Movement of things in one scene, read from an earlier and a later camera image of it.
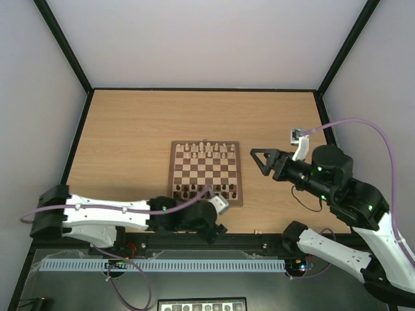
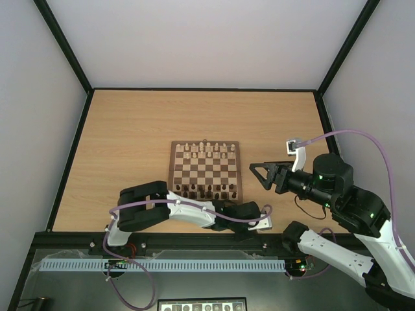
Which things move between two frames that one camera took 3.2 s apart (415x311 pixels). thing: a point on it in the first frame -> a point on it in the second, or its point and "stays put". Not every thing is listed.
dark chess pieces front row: (176, 195) stays put
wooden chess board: (196, 164) stays put
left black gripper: (216, 230) -> (239, 236)
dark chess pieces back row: (201, 188) stays put
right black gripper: (279, 164) -> (281, 176)
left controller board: (119, 264) stays put
